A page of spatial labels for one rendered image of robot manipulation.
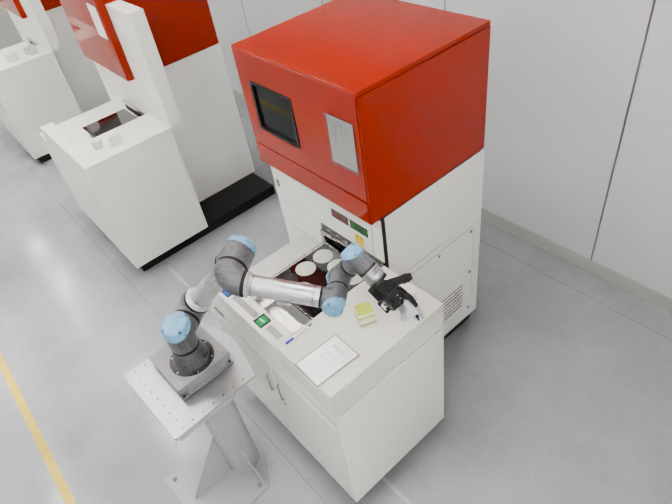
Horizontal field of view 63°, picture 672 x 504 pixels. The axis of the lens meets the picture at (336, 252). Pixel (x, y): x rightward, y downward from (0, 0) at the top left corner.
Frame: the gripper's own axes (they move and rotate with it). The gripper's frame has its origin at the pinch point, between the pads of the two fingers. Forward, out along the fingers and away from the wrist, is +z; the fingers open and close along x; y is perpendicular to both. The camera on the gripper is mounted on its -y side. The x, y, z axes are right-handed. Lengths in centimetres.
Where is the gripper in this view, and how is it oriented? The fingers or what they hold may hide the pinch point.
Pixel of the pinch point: (419, 315)
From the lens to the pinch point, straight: 197.3
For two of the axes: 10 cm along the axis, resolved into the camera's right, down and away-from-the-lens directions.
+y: -6.2, 6.3, -4.7
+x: 3.6, -3.1, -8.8
